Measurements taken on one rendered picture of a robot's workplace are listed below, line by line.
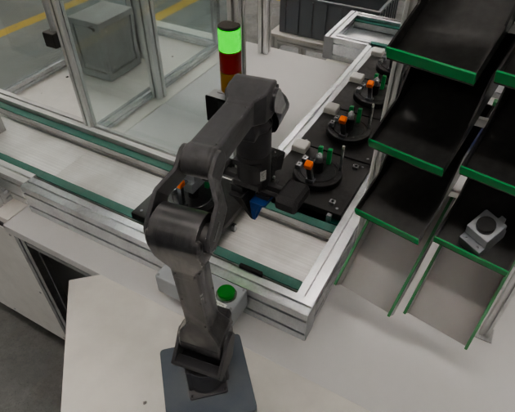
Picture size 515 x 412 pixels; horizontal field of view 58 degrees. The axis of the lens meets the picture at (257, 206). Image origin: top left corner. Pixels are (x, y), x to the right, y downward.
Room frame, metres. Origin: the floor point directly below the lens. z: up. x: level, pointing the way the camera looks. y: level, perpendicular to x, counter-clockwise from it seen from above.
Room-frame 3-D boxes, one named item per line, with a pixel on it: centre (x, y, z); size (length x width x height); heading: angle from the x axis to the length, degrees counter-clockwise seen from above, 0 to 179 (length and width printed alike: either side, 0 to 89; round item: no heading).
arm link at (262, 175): (0.62, 0.01, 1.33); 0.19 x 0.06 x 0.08; 61
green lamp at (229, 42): (1.01, 0.06, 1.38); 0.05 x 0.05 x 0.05
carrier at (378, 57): (1.68, -0.53, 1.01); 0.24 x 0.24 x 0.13; 61
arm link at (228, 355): (0.39, 0.09, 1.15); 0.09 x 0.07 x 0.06; 71
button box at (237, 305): (0.66, 0.13, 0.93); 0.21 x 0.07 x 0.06; 61
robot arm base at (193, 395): (0.38, 0.09, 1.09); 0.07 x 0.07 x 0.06; 14
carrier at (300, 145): (1.03, -0.17, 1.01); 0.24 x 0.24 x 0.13; 61
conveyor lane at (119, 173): (0.98, 0.20, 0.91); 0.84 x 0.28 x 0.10; 61
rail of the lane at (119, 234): (0.81, 0.27, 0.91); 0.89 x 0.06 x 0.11; 61
